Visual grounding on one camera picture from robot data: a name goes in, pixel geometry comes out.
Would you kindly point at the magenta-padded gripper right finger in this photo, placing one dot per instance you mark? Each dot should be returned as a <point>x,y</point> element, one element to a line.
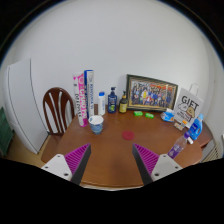
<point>147,160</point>

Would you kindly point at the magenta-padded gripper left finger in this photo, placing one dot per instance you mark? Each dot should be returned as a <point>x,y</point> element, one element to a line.
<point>76,160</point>

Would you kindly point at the clear purple-capped water bottle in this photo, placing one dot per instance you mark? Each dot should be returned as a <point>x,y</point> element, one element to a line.
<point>176,148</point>

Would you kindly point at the flat round red coaster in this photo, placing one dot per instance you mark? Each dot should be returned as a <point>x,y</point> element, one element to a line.
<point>128,135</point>

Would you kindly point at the blue patterned paper cup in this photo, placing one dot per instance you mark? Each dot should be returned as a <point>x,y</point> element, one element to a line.
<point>96,124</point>

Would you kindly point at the beige snack packet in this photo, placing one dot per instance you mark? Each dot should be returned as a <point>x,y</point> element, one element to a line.
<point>179,126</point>

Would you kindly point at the dark wooden chair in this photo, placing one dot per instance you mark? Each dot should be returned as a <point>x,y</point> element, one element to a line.
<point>58,113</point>

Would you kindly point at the blue detergent bottle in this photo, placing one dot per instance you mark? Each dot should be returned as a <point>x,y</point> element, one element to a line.
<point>196,128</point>

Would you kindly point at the amber yellow-label pump bottle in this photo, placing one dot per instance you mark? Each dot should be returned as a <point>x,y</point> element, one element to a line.
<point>123,105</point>

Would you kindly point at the white blue-capped lotion bottle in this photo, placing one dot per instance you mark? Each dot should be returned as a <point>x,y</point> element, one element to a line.
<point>101,105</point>

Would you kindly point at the white printed paper bag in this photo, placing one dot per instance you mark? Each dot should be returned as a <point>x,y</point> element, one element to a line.
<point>188,108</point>

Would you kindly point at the dark blue pump bottle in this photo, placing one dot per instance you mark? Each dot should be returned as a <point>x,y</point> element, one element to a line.
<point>112,103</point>

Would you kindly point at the framed group photo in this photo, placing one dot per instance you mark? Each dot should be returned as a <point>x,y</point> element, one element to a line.
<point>151,93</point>

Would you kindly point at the white blue shuttlecock tube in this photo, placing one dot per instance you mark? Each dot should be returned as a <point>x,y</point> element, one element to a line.
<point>89,93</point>

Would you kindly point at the dark green crate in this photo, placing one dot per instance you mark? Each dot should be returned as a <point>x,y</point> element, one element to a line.
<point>5,131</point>

